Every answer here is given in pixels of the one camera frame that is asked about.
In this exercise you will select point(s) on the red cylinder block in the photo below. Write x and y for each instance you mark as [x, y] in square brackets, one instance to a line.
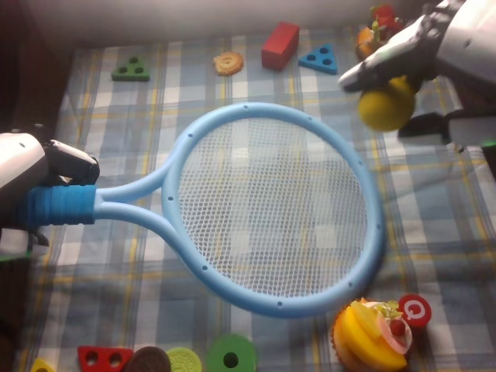
[416, 310]

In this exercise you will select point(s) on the red triangle block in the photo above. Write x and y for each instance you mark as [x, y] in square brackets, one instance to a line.
[102, 352]

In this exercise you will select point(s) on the tan toy biscuit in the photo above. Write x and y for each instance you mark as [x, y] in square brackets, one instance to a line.
[228, 64]

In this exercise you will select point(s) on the brown toy cookie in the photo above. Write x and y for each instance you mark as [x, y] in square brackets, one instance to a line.
[149, 360]

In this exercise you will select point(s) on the red rectangular block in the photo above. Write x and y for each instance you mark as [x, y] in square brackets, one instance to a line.
[277, 48]

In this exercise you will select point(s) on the yellow fruit toy cupcake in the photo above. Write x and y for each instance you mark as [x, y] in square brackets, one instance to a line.
[364, 341]

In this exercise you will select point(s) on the blue plaid tablecloth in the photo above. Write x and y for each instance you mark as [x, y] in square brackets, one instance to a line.
[426, 232]

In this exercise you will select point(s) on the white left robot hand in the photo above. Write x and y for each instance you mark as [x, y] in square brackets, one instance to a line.
[19, 162]

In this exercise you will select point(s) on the yellow triangle block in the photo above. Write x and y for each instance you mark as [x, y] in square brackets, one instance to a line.
[42, 366]

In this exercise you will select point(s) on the light green toy cookie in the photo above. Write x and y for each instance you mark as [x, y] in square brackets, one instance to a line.
[186, 360]

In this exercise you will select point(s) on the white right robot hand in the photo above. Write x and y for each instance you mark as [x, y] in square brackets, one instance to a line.
[472, 35]

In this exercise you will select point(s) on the blue triangle block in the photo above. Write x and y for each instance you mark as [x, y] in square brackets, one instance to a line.
[317, 64]

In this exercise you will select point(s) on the light blue toy racket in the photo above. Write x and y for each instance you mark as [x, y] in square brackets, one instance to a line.
[62, 205]

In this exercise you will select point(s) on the yellow ball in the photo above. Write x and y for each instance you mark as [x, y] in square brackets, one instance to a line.
[383, 110]

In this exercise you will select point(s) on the large white panel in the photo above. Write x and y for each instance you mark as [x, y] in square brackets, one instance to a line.
[155, 19]

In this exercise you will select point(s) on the strawberry toy tart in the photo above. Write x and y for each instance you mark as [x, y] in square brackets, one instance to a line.
[383, 17]

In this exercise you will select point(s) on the green triangle block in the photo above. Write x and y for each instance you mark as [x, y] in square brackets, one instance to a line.
[131, 73]

